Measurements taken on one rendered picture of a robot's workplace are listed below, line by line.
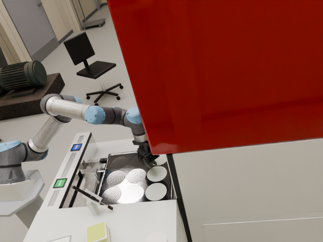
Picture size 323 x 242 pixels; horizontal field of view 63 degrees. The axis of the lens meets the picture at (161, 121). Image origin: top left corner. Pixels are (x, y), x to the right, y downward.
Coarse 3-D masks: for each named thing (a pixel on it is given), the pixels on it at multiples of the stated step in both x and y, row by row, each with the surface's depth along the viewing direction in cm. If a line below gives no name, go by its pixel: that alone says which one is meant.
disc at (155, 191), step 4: (152, 184) 126; (156, 184) 125; (160, 184) 125; (148, 188) 124; (152, 188) 124; (156, 188) 123; (160, 188) 123; (164, 188) 122; (148, 192) 122; (152, 192) 122; (156, 192) 122; (160, 192) 121; (164, 192) 121; (148, 196) 120; (152, 196) 120; (156, 196) 120; (160, 196) 119; (152, 200) 118; (156, 200) 118
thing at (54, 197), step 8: (80, 136) 159; (88, 136) 157; (72, 144) 154; (72, 152) 148; (80, 152) 146; (64, 160) 143; (72, 160) 143; (64, 168) 138; (72, 168) 137; (56, 176) 134; (64, 176) 134; (48, 192) 126; (56, 192) 126; (64, 192) 124; (48, 200) 122; (56, 200) 121; (40, 208) 119; (48, 208) 118; (56, 208) 117
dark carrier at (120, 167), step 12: (120, 156) 147; (132, 156) 145; (108, 168) 141; (120, 168) 139; (132, 168) 137; (144, 168) 135; (168, 168) 132; (108, 180) 134; (120, 180) 132; (132, 180) 130; (144, 180) 129; (168, 180) 126; (108, 192) 127; (120, 192) 126; (132, 192) 124; (144, 192) 123; (168, 192) 120; (108, 204) 121
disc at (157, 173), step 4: (152, 168) 134; (156, 168) 134; (160, 168) 133; (164, 168) 133; (148, 172) 132; (152, 172) 132; (156, 172) 131; (160, 172) 131; (164, 172) 130; (148, 176) 130; (152, 176) 130; (156, 176) 129; (160, 176) 129; (164, 176) 128; (152, 180) 128; (156, 180) 127; (160, 180) 127
